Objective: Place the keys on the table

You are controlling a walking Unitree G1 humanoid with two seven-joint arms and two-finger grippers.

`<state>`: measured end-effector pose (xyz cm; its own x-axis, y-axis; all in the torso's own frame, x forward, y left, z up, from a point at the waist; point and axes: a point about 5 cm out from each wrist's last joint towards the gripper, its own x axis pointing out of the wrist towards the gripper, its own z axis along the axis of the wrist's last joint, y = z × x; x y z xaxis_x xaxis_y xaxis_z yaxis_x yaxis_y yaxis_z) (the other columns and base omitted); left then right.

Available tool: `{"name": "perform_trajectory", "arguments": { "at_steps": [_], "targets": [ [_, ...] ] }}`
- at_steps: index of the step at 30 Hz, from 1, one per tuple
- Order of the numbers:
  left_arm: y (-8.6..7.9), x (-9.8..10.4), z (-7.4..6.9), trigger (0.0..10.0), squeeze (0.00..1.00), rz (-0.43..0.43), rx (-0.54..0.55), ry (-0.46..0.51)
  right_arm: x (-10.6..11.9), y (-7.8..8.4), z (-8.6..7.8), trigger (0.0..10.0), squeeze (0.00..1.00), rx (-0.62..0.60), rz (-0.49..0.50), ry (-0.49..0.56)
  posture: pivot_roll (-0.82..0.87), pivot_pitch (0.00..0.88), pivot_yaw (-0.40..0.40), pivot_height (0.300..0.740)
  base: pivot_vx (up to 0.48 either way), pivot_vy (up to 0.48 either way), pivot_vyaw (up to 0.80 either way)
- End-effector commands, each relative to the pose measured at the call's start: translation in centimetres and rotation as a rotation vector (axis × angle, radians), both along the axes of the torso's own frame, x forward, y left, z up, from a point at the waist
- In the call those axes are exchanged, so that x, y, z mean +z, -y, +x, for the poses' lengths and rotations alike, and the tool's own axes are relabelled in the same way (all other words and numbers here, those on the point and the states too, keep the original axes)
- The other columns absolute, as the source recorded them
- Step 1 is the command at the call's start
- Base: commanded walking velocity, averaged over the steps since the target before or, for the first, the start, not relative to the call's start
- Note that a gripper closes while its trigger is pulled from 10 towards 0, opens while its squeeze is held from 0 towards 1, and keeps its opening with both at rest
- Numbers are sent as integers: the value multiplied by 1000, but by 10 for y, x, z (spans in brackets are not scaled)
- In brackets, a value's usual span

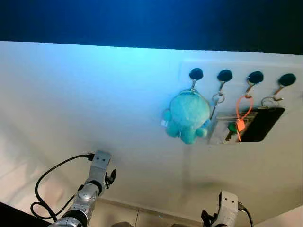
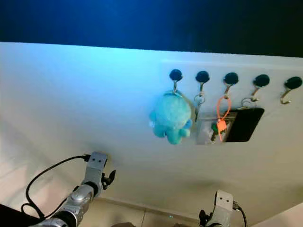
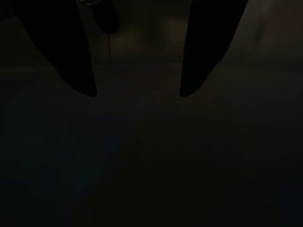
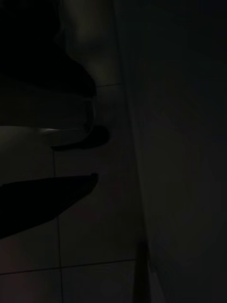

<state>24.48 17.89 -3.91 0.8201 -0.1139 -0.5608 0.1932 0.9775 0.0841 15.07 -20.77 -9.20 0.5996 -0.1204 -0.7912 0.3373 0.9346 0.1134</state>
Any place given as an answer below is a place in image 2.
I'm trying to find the clear plastic holder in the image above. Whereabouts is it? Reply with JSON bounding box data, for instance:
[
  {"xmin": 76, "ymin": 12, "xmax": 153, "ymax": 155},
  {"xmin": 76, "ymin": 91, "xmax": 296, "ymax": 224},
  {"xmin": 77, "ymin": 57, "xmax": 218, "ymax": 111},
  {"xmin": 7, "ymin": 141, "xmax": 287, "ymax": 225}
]
[{"xmin": 194, "ymin": 111, "xmax": 264, "ymax": 145}]

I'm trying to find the green headed key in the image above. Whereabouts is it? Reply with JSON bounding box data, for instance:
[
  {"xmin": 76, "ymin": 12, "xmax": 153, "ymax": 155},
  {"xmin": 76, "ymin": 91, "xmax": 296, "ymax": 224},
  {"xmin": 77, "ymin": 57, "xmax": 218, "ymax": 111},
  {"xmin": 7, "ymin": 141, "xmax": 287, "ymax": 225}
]
[{"xmin": 209, "ymin": 122, "xmax": 220, "ymax": 142}]

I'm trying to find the orange loop tag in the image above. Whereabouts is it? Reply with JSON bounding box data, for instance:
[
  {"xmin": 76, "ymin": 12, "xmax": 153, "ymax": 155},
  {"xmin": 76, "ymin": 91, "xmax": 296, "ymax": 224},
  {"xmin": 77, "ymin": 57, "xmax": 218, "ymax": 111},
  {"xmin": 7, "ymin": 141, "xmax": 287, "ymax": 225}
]
[{"xmin": 215, "ymin": 96, "xmax": 232, "ymax": 142}]

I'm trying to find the black robot torso edge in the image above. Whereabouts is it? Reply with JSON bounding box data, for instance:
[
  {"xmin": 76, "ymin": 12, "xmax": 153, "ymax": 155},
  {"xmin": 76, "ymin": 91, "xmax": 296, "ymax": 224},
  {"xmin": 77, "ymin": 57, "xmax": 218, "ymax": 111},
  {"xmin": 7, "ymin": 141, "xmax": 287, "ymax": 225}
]
[{"xmin": 0, "ymin": 203, "xmax": 35, "ymax": 227}]

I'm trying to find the black knob brass hook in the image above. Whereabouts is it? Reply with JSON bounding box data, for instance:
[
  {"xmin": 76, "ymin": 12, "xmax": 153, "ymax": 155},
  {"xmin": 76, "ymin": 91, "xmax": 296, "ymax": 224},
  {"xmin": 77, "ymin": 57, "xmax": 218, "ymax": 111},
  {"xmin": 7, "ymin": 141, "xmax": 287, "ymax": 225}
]
[
  {"xmin": 223, "ymin": 72, "xmax": 240, "ymax": 97},
  {"xmin": 169, "ymin": 69, "xmax": 184, "ymax": 94},
  {"xmin": 195, "ymin": 71, "xmax": 211, "ymax": 96},
  {"xmin": 281, "ymin": 76, "xmax": 303, "ymax": 105},
  {"xmin": 251, "ymin": 74, "xmax": 271, "ymax": 102}
]

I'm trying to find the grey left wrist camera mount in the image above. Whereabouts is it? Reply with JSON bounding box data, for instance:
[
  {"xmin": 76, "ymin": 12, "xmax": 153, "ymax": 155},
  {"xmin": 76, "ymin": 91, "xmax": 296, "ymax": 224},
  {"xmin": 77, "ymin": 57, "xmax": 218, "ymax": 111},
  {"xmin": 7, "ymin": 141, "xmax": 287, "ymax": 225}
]
[{"xmin": 87, "ymin": 152, "xmax": 108, "ymax": 186}]

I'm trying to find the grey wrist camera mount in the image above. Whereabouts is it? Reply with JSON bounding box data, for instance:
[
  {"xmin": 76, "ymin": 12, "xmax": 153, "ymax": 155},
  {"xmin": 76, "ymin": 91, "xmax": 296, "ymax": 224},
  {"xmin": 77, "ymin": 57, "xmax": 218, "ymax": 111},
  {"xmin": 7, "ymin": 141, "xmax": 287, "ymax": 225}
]
[
  {"xmin": 213, "ymin": 190, "xmax": 234, "ymax": 227},
  {"xmin": 87, "ymin": 152, "xmax": 108, "ymax": 186}
]

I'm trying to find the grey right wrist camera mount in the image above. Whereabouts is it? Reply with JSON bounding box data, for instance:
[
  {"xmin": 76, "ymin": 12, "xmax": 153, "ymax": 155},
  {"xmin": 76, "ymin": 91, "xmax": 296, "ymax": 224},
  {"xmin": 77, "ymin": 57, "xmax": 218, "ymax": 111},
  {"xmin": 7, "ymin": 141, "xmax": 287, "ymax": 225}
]
[{"xmin": 213, "ymin": 190, "xmax": 234, "ymax": 227}]

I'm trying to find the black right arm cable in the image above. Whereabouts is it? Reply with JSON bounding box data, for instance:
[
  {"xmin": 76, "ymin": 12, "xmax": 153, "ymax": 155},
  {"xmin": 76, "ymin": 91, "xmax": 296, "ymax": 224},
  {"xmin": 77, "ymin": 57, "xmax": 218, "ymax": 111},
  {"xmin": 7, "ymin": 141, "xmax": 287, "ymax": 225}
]
[{"xmin": 232, "ymin": 201, "xmax": 248, "ymax": 227}]

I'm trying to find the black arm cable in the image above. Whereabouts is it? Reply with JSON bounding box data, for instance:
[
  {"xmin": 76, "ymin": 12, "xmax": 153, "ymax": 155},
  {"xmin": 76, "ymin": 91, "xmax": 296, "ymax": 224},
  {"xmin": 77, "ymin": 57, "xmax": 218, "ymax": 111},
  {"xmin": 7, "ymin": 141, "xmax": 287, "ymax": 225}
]
[
  {"xmin": 232, "ymin": 201, "xmax": 248, "ymax": 227},
  {"xmin": 21, "ymin": 154, "xmax": 91, "ymax": 220}
]

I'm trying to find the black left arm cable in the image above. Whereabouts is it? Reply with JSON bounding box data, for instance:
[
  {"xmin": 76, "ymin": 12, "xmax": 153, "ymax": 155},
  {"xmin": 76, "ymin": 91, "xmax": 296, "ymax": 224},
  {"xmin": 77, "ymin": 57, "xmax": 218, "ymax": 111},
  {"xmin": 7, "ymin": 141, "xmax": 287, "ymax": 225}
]
[{"xmin": 21, "ymin": 154, "xmax": 91, "ymax": 220}]

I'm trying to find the teal plush toy keychain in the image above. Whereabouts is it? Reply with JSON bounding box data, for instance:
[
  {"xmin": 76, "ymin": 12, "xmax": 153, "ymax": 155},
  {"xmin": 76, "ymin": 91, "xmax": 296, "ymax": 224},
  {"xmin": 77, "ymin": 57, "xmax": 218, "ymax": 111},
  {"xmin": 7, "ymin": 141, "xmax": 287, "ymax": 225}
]
[{"xmin": 148, "ymin": 90, "xmax": 194, "ymax": 145}]

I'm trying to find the small silver key ring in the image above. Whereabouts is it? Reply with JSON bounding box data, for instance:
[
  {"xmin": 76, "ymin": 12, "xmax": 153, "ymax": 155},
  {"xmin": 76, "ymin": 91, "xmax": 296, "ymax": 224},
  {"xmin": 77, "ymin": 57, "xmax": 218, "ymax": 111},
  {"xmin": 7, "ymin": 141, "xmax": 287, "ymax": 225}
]
[{"xmin": 193, "ymin": 94, "xmax": 206, "ymax": 106}]

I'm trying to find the large silver key ring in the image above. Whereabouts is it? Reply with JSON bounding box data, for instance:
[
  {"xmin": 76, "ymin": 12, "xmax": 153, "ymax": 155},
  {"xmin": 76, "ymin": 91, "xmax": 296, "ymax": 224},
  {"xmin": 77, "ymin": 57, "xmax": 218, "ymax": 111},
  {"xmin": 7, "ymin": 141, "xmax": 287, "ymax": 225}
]
[{"xmin": 241, "ymin": 97, "xmax": 259, "ymax": 111}]

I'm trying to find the white wall hook board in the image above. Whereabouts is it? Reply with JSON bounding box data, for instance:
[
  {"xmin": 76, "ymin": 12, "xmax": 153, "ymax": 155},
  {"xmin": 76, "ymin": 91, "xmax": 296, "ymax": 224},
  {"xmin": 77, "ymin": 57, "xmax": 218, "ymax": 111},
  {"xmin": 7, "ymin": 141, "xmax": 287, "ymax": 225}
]
[{"xmin": 160, "ymin": 59, "xmax": 303, "ymax": 105}]

